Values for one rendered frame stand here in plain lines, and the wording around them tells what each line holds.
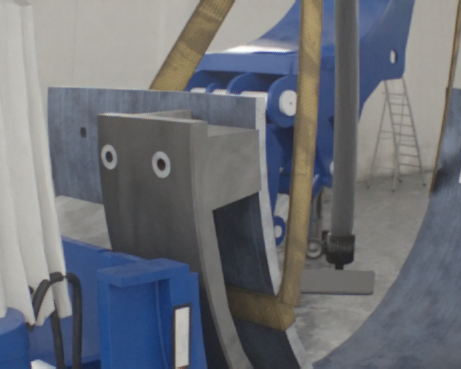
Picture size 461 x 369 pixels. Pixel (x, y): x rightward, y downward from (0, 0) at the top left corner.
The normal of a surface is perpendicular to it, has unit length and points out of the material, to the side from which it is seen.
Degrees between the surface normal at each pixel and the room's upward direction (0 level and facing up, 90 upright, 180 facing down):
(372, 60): 90
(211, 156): 90
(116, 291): 90
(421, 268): 45
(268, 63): 83
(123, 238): 103
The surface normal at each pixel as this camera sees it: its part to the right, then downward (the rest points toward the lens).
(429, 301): -0.37, -0.76
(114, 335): 0.74, 0.11
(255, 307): -0.63, 0.50
